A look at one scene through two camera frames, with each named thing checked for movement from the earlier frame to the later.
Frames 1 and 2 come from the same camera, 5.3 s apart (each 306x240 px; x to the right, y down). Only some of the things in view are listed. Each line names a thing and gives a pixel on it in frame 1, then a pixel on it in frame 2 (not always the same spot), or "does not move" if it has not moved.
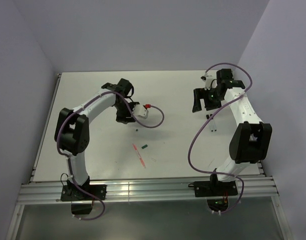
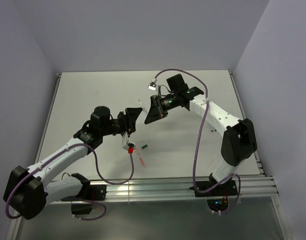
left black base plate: [74, 193] does not move
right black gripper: [200, 93] -> [156, 111]
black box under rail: [81, 208] does not move
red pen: [140, 158] does not move
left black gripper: [128, 117] -> [129, 126]
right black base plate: [209, 188] does not move
